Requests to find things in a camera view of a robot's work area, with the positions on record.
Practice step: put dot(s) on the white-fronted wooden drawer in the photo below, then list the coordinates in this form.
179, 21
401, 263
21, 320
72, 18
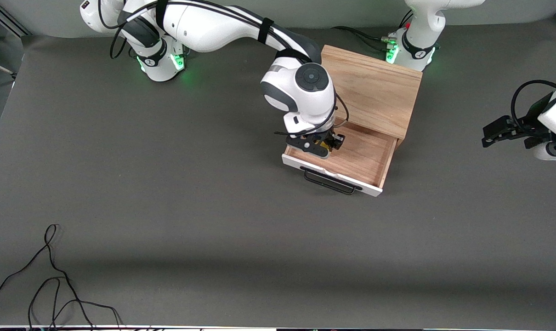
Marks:
356, 158

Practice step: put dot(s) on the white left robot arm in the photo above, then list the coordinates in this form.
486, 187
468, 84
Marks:
420, 27

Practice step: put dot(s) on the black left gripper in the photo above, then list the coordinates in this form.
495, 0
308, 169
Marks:
529, 123

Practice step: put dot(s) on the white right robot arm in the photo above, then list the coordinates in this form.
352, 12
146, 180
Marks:
204, 23

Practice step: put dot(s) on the grey metal rod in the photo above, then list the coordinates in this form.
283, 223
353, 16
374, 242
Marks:
0, 66

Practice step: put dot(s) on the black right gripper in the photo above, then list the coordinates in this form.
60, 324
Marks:
331, 138

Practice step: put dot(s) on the wooden drawer cabinet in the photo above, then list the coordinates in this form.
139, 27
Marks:
374, 87

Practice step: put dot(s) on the aluminium frame rail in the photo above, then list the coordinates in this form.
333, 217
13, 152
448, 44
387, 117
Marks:
7, 18

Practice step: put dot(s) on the yellow cube block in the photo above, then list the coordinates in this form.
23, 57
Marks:
324, 146

